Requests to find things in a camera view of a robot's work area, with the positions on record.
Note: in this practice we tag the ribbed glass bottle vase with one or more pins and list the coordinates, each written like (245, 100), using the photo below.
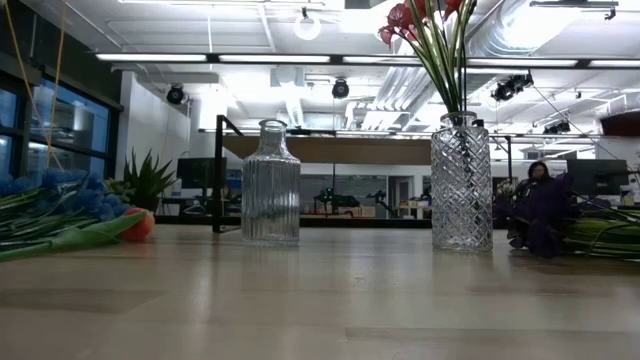
(270, 200)

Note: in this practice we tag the diamond-cut glass vase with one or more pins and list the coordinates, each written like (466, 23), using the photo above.
(460, 200)

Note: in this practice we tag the red artificial flower bunch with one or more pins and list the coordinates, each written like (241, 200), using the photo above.
(440, 55)

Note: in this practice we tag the purple artificial flower bunch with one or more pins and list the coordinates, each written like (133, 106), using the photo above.
(545, 210)

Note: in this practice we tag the background black robot arm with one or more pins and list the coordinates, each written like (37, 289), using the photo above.
(335, 201)

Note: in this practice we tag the wooden shelf black metal legs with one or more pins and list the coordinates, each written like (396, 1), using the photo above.
(350, 150)

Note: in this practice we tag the brown cardboard box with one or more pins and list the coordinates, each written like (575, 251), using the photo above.
(365, 211)

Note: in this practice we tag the black ceiling spotlight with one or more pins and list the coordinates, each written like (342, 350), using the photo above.
(557, 128)
(505, 91)
(175, 95)
(340, 90)

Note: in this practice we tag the black computer monitor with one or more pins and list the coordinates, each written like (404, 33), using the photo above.
(197, 172)
(597, 177)

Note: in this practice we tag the linear ceiling light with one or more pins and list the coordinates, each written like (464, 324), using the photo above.
(275, 58)
(150, 57)
(365, 60)
(615, 64)
(525, 62)

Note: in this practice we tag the potted artificial succulent plant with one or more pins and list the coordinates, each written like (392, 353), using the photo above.
(147, 180)

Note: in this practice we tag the person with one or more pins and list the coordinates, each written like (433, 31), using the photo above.
(537, 172)

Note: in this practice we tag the dark framed window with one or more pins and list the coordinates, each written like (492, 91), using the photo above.
(75, 125)

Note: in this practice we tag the black ceiling track light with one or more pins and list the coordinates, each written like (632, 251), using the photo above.
(575, 3)

